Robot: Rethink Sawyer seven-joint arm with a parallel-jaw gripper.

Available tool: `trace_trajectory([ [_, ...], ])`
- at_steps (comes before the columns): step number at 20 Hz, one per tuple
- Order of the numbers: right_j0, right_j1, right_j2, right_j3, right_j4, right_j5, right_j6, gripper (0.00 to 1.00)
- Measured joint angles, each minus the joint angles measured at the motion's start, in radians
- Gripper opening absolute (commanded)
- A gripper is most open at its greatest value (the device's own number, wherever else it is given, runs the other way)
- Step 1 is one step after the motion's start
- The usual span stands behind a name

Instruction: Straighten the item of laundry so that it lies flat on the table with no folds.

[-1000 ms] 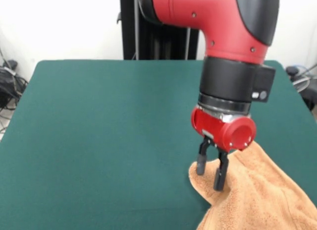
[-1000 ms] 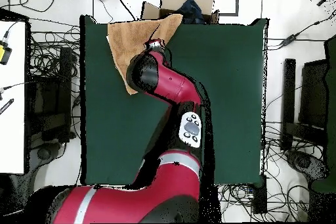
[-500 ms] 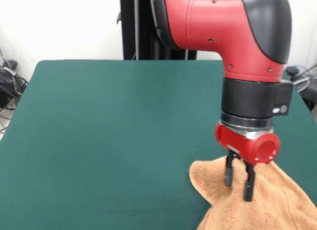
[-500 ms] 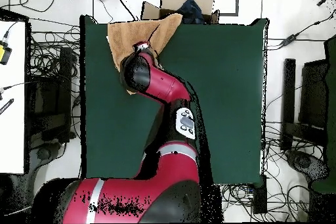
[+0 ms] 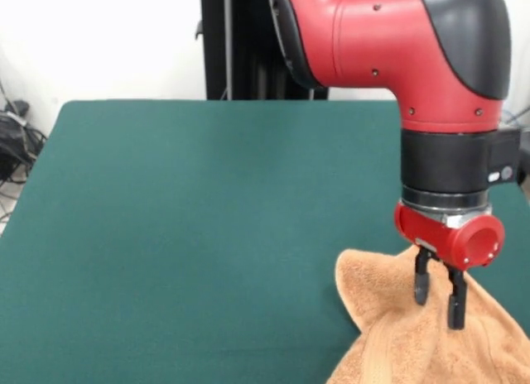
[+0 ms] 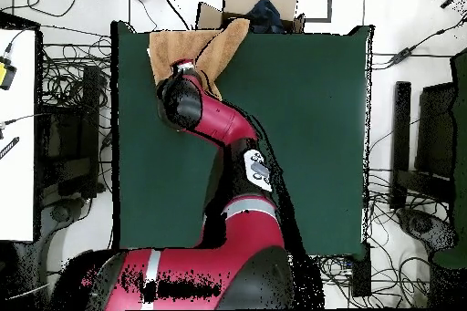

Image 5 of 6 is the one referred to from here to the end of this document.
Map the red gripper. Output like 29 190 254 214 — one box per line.
393 201 506 331

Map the tan terry towel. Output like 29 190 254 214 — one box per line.
326 247 530 384

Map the black and gray floor equipment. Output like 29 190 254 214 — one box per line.
500 106 530 186

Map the dark green table cloth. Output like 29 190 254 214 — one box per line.
0 98 530 384

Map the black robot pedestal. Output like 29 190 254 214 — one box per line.
194 0 330 100

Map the black cable bundle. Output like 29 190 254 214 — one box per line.
0 100 49 185

